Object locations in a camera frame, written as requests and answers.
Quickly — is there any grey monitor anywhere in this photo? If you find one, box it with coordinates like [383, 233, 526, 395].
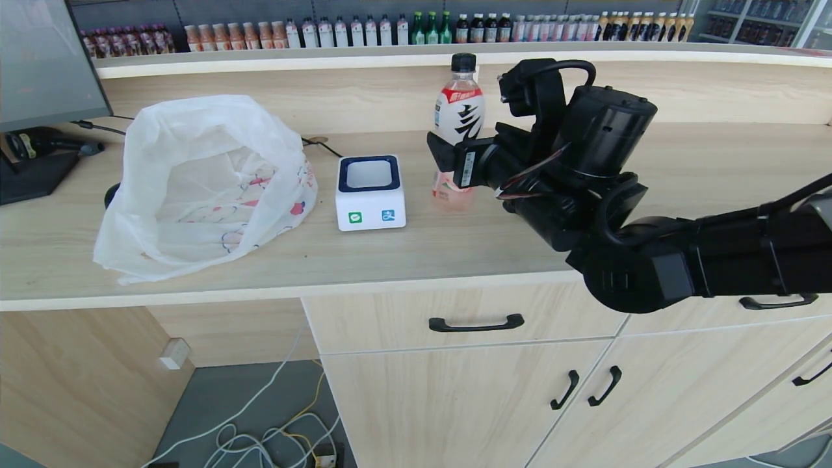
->
[0, 0, 114, 134]

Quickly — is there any white barcode scanner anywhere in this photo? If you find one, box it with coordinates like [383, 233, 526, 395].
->
[335, 155, 408, 232]

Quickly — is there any black handheld scanner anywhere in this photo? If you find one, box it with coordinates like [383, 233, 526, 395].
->
[5, 127, 105, 161]

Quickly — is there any grey shop shelf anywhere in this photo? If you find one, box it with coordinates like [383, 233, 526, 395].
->
[697, 0, 832, 50]

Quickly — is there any narrow wooden drawer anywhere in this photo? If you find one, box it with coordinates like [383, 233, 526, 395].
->
[621, 292, 832, 336]

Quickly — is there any black cable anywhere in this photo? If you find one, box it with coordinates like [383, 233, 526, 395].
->
[757, 172, 832, 216]
[70, 116, 135, 138]
[300, 136, 344, 159]

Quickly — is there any row of bottles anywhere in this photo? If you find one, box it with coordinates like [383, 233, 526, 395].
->
[79, 10, 696, 60]

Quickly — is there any wooden counter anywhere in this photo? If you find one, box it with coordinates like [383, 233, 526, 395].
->
[0, 51, 832, 468]

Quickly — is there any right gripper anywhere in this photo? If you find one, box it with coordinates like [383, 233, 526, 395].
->
[427, 122, 541, 197]

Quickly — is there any black power strip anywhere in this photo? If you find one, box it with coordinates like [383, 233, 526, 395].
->
[313, 443, 346, 468]

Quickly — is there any clear pink drink bottle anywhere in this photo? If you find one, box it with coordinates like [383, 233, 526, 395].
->
[432, 53, 486, 213]

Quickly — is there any wooden cupboard door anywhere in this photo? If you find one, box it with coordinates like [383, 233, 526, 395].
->
[525, 316, 832, 468]
[662, 338, 832, 468]
[321, 339, 613, 468]

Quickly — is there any wide wooden drawer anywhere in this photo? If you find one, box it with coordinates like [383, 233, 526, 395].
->
[302, 279, 629, 356]

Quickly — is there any white plastic shopping bag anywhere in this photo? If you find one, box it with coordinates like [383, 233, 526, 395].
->
[93, 95, 319, 286]

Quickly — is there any white wall socket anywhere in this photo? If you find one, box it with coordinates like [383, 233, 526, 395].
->
[159, 337, 192, 371]

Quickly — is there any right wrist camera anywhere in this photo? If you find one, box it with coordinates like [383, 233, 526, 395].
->
[497, 58, 597, 140]

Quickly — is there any black monitor stand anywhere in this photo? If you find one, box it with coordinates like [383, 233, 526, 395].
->
[0, 148, 83, 206]

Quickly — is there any yellow cable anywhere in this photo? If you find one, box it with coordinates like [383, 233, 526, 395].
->
[279, 370, 326, 465]

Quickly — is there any white cable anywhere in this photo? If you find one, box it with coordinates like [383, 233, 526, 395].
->
[140, 328, 342, 468]

